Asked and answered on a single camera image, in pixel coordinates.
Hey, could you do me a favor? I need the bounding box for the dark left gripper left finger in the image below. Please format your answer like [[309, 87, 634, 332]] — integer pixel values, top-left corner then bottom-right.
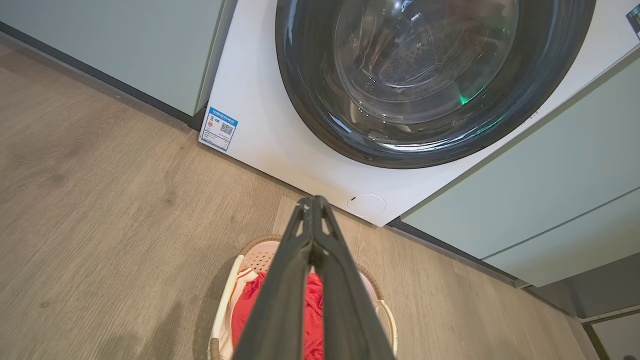
[[232, 196, 316, 360]]

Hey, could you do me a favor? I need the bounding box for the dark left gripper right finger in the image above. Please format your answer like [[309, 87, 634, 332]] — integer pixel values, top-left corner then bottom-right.
[[315, 195, 396, 360]]

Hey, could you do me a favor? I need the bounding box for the white perforated laundry basket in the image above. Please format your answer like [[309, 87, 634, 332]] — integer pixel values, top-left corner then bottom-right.
[[207, 235, 399, 360]]

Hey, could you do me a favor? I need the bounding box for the red garment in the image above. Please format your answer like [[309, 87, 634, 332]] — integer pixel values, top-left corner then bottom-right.
[[231, 271, 326, 360]]

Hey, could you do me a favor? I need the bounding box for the round white filter cover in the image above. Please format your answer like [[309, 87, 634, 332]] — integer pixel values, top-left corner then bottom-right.
[[347, 193, 387, 218]]

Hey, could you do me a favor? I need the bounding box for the white front-load washing machine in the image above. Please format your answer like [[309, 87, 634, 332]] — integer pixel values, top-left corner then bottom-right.
[[198, 0, 640, 227]]

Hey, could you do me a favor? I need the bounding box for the blue white energy label sticker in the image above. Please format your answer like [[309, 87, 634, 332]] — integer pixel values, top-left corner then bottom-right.
[[199, 106, 239, 152]]

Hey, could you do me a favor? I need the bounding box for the black round washer door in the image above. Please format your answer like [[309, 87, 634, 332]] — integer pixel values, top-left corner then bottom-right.
[[275, 0, 597, 169]]

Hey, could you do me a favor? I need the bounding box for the pale green cabinet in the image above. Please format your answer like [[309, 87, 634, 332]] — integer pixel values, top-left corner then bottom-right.
[[0, 0, 240, 132], [387, 47, 640, 288]]

